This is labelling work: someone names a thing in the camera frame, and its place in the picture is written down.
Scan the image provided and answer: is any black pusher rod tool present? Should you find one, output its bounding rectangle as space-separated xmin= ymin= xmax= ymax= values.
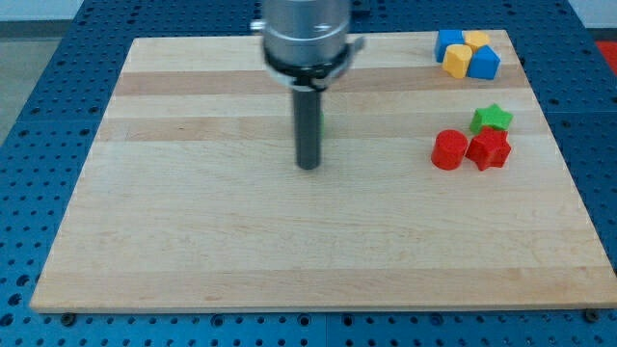
xmin=292 ymin=91 xmax=321 ymax=170

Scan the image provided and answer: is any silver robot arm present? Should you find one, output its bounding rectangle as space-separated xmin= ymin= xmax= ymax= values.
xmin=250 ymin=0 xmax=365 ymax=170

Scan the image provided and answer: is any red cylinder block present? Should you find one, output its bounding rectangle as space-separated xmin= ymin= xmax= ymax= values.
xmin=431 ymin=129 xmax=469 ymax=171

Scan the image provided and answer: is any wooden board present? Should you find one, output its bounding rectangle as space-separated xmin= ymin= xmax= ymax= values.
xmin=30 ymin=30 xmax=616 ymax=313

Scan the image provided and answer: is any blue cube block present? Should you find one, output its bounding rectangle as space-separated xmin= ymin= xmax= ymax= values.
xmin=434 ymin=29 xmax=465 ymax=63

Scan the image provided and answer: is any yellow heart block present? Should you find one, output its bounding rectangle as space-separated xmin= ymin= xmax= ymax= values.
xmin=442 ymin=44 xmax=473 ymax=79

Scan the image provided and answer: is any yellow hexagon block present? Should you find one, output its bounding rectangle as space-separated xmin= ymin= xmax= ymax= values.
xmin=464 ymin=30 xmax=491 ymax=53

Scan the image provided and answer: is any blue pentagon block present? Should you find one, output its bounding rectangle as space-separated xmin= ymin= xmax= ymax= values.
xmin=467 ymin=45 xmax=501 ymax=80

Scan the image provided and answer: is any green star block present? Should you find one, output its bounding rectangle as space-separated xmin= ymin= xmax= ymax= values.
xmin=469 ymin=104 xmax=514 ymax=135

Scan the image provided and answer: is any red star block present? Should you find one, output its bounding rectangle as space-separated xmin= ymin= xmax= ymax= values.
xmin=466 ymin=126 xmax=511 ymax=171

